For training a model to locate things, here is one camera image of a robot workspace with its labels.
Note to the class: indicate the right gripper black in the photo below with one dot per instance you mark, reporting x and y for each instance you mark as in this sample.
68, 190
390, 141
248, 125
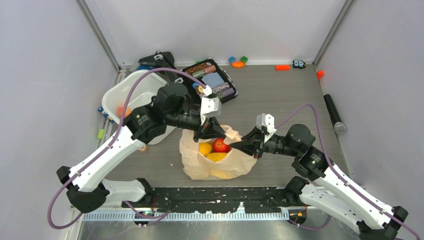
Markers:
252, 142

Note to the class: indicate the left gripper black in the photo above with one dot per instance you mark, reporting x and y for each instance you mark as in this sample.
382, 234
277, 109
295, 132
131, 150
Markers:
211, 128

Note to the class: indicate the red fake apple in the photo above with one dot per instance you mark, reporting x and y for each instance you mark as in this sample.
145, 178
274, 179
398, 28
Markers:
219, 146

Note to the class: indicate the yellow fake lemon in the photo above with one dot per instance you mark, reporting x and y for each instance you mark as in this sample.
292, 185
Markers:
205, 148

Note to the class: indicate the translucent plastic bag banana print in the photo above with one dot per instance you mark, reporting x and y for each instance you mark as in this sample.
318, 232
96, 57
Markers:
198, 167

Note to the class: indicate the yellow fake mango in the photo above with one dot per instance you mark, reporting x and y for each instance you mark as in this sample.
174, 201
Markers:
216, 156

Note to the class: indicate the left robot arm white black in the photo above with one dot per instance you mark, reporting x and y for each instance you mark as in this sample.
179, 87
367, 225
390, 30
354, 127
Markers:
87, 187

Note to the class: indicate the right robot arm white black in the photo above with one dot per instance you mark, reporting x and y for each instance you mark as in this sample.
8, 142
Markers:
323, 185

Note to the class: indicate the orange fake peach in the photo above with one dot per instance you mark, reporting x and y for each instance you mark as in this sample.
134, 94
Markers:
123, 113

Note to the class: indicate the black poker chip case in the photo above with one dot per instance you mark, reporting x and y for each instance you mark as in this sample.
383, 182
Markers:
207, 72

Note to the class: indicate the small wooden cube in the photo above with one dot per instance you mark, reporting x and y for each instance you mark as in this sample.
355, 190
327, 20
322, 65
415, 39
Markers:
143, 149

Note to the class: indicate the blue toy cube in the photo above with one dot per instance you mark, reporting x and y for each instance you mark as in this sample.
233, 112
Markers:
231, 59

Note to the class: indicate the green toy cube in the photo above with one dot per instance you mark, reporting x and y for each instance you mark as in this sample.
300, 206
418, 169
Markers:
244, 59

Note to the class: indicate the orange block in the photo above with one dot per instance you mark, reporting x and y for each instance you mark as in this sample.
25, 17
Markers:
282, 67

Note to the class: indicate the black microphone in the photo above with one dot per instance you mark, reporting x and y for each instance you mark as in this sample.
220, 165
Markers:
338, 126

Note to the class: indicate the small toy car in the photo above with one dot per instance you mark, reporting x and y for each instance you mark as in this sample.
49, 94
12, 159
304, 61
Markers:
298, 64

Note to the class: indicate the orange corner piece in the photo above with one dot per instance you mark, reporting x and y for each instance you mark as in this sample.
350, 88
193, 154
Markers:
319, 74

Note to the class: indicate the white plastic basin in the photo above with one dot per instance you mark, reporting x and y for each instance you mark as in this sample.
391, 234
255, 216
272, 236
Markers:
133, 91

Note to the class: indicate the green clip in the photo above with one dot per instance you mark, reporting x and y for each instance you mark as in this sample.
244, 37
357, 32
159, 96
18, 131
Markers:
100, 134

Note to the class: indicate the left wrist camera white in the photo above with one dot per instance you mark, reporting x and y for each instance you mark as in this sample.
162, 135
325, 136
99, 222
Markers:
210, 107

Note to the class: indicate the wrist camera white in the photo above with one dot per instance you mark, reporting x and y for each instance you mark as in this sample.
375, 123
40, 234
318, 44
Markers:
266, 124
210, 107

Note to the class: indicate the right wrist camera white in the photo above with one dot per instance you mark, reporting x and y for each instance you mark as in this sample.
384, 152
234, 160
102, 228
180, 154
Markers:
266, 124

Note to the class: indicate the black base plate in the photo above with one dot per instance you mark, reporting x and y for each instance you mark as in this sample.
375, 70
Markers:
218, 200

